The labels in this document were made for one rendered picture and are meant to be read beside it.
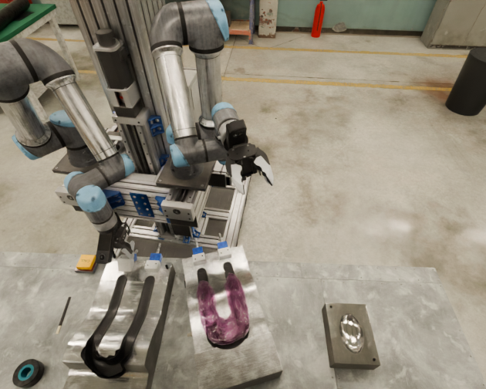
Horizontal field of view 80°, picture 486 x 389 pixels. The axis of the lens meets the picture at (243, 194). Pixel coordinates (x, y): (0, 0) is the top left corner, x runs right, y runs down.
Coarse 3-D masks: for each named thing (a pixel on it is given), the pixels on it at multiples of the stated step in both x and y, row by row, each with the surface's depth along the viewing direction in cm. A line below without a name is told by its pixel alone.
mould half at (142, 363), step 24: (144, 264) 116; (168, 264) 116; (168, 288) 112; (96, 312) 103; (120, 312) 104; (120, 336) 95; (144, 336) 95; (72, 360) 89; (144, 360) 89; (72, 384) 91; (96, 384) 91; (120, 384) 91; (144, 384) 91
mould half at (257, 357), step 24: (192, 264) 119; (216, 264) 119; (240, 264) 119; (192, 288) 111; (216, 288) 109; (192, 312) 103; (264, 336) 96; (216, 360) 91; (240, 360) 91; (264, 360) 91; (216, 384) 87; (240, 384) 88
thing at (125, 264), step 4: (136, 252) 123; (120, 256) 114; (124, 256) 114; (136, 256) 119; (120, 260) 112; (124, 260) 112; (128, 260) 112; (132, 260) 114; (136, 260) 119; (120, 264) 113; (124, 264) 113; (128, 264) 112; (132, 264) 114; (120, 268) 113; (124, 268) 113; (128, 268) 113; (132, 268) 115
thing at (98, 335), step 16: (144, 288) 110; (112, 304) 106; (144, 304) 106; (112, 320) 101; (96, 336) 95; (128, 336) 95; (96, 352) 90; (128, 352) 94; (96, 368) 92; (112, 368) 93
